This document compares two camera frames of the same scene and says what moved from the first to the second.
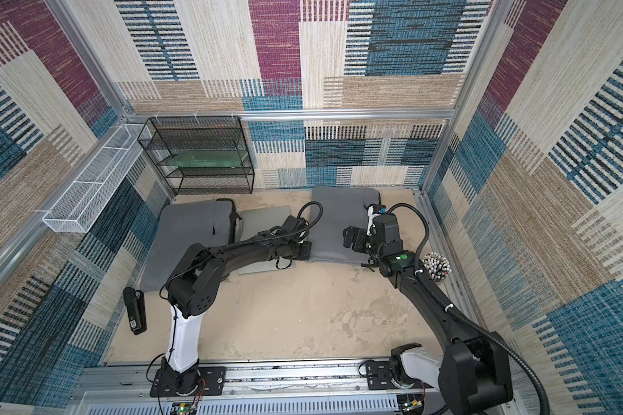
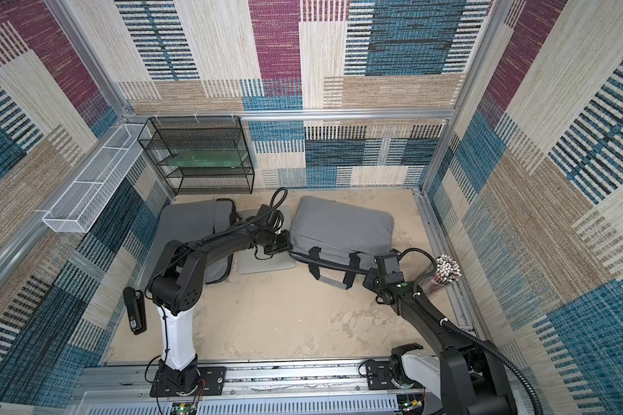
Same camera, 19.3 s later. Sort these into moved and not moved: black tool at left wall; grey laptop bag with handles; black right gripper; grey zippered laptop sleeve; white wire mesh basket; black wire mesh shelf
Moved: grey laptop bag with handles; black right gripper
Not moved: grey zippered laptop sleeve; black tool at left wall; black wire mesh shelf; white wire mesh basket
